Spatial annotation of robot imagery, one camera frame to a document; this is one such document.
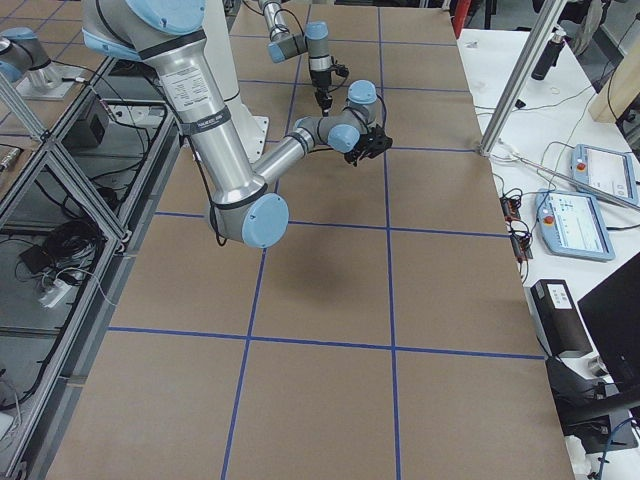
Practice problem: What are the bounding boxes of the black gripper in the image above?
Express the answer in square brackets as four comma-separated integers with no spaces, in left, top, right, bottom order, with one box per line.
[309,62,349,109]
[344,126,392,167]

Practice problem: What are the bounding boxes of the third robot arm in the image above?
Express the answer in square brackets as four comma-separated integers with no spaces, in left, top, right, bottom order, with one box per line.
[1,27,85,101]

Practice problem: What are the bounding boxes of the teach pendant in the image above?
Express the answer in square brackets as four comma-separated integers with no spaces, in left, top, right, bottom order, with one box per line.
[571,144,639,205]
[535,190,616,262]

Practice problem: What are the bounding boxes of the small circuit board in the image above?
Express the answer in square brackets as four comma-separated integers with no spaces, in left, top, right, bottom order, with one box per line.
[500,195,533,263]

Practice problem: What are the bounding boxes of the black box with label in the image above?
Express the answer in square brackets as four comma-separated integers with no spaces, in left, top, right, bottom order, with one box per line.
[530,279,593,358]

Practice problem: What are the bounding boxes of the black monitor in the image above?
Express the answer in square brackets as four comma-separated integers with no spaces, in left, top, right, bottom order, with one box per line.
[578,254,639,390]

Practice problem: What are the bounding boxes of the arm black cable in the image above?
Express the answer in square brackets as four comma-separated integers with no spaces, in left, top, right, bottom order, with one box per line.
[344,92,389,146]

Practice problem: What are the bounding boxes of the far teach pendant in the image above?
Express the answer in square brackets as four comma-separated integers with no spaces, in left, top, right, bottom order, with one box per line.
[571,144,639,205]

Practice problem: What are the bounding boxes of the aluminium frame rack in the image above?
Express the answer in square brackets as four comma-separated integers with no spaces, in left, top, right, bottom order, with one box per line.
[1,60,179,479]

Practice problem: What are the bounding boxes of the white power strip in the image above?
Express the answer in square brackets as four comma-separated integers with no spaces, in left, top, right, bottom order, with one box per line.
[39,279,71,308]

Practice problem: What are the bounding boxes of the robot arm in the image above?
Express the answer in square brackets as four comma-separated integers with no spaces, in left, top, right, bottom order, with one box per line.
[258,1,350,117]
[82,0,392,248]

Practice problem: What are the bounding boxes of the aluminium frame post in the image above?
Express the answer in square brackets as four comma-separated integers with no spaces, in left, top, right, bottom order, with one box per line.
[478,0,567,157]

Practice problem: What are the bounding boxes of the near teach pendant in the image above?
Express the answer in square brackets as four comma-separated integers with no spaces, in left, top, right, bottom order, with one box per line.
[535,190,616,262]

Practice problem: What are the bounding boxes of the black thermos bottle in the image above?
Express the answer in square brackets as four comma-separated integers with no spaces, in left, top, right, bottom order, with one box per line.
[531,27,566,81]

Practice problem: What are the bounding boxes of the cable bundle on floor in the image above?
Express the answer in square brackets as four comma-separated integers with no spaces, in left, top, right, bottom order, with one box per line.
[14,219,109,291]

